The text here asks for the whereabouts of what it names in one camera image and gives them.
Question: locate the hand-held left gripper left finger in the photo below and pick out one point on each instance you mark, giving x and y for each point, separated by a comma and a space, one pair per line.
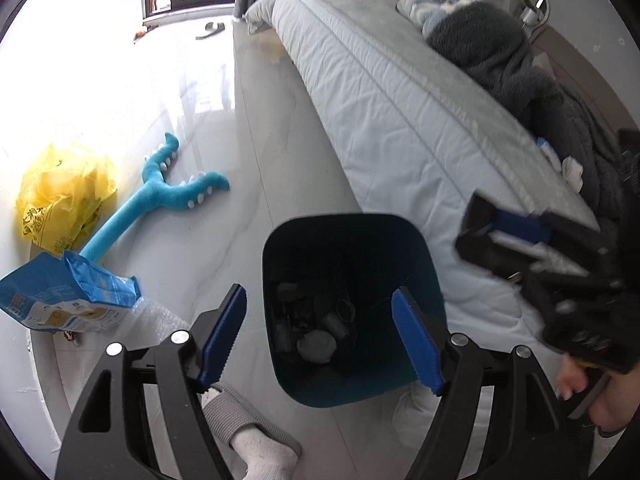
225, 335

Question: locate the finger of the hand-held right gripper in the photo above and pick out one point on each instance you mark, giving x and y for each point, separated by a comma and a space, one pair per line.
522, 225
495, 257

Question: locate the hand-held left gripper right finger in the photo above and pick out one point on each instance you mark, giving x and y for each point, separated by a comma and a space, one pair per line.
415, 340

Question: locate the white paper ball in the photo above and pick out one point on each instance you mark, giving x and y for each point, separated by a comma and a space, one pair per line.
315, 345

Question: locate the dark teal trash bin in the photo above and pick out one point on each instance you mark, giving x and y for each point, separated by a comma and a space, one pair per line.
350, 245

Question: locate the person's right hand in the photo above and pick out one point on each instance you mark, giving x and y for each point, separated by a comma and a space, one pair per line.
570, 385

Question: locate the clear bubble wrap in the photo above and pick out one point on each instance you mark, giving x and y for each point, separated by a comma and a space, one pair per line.
160, 317

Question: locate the white crumpled tissue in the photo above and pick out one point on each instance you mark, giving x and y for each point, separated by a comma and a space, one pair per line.
572, 170

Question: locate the grey house slipper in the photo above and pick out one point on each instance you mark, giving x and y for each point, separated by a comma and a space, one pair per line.
235, 410

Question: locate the dark can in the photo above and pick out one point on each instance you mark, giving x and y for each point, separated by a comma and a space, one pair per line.
345, 311

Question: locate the grey can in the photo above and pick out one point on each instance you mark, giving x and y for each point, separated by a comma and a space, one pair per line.
336, 330

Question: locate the blue and white packet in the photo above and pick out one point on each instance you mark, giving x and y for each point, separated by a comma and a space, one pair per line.
547, 147

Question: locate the person's white sock foot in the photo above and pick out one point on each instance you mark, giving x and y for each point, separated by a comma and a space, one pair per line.
265, 455

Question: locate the blue plush toy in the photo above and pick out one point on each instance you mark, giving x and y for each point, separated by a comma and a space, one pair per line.
165, 195

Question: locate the small spotted object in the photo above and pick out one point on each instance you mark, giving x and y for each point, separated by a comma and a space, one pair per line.
70, 336

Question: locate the blue pet food bag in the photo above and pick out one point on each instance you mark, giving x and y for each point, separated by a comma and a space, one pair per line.
65, 290

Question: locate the bed with white duvet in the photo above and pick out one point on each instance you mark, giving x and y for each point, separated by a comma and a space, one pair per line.
400, 110

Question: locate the brown headboard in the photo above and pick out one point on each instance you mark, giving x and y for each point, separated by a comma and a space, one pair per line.
575, 60

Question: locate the dark grey fleece blanket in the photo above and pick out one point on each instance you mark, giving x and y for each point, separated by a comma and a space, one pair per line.
500, 45

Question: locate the yellow plastic bag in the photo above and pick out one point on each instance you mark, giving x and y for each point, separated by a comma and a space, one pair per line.
60, 195

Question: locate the round white device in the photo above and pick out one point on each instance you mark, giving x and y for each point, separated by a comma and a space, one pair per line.
532, 5

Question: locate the light blue cloth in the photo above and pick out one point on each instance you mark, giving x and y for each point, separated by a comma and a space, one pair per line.
425, 10

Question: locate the grey-green slipper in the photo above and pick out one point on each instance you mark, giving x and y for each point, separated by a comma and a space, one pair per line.
212, 27

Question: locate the small orange object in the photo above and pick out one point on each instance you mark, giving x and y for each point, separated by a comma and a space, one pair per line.
140, 34

